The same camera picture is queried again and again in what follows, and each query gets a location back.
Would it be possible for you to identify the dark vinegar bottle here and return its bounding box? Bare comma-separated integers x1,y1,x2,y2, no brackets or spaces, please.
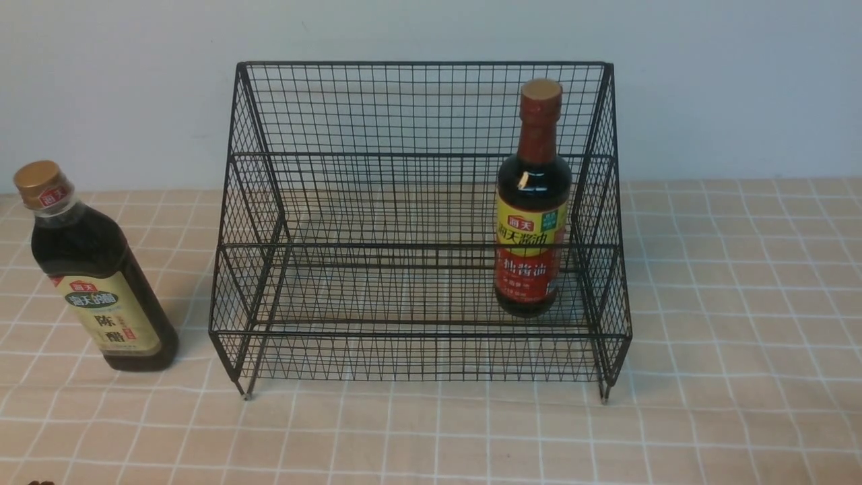
13,160,179,373

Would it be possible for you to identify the soy sauce bottle, red label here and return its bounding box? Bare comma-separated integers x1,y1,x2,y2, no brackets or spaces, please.
494,79,572,317

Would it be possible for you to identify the peach checkered tablecloth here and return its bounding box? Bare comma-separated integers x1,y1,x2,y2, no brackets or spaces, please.
2,179,860,484

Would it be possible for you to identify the black wire mesh rack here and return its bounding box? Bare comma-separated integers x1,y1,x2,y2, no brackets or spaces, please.
209,61,633,400

